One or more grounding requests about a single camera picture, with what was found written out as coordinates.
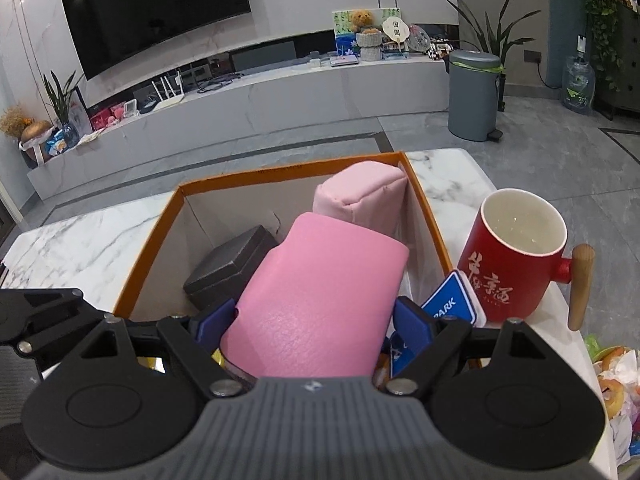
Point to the black wall television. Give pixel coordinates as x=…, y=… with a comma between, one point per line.
x=160, y=15

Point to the flower painting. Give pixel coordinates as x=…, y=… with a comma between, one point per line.
x=342, y=35

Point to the round paper hand fan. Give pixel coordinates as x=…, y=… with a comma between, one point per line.
x=395, y=30

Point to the blue snack bag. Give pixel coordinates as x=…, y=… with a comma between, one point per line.
x=56, y=142

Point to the orange storage box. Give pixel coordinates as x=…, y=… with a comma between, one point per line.
x=215, y=215

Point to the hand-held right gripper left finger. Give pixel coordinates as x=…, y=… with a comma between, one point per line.
x=212, y=327

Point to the pink book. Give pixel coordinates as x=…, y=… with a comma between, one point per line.
x=344, y=60

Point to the bag of food wrappers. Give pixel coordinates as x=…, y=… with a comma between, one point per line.
x=615, y=390

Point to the white wifi router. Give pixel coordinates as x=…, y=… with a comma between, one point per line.
x=167, y=102

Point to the white marble television console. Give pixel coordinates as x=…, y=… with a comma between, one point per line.
x=275, y=100

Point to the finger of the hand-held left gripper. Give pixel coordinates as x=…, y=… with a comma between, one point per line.
x=45, y=325

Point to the brown teddy bear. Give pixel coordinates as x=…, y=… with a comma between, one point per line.
x=361, y=20

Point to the clear water jug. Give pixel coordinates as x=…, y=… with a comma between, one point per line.
x=579, y=85

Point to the long-leaf potted plant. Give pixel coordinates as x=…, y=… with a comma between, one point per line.
x=490, y=35

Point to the pink fabric pouch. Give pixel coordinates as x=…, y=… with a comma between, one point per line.
x=355, y=190

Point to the wall socket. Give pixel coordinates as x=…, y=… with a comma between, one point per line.
x=531, y=55

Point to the decorative plate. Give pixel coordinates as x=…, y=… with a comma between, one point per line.
x=419, y=37

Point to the dark grey rectangular box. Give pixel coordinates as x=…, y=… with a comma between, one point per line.
x=225, y=265

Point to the green plant in glass vase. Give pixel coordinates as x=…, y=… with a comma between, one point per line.
x=67, y=132

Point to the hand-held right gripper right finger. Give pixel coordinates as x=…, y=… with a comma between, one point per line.
x=415, y=322

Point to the dark cabinet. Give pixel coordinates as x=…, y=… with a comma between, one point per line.
x=625, y=85

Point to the black and white ornament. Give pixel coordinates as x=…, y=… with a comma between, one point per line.
x=438, y=52

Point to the brown gourd ornament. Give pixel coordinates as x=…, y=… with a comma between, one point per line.
x=35, y=135

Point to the pink gift box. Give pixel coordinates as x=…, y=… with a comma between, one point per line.
x=107, y=116

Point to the pink leather wallet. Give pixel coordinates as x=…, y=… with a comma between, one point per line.
x=320, y=290

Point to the dried flower bunch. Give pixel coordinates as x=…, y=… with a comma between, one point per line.
x=12, y=120

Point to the grey pedal trash can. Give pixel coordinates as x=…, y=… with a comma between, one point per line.
x=472, y=100

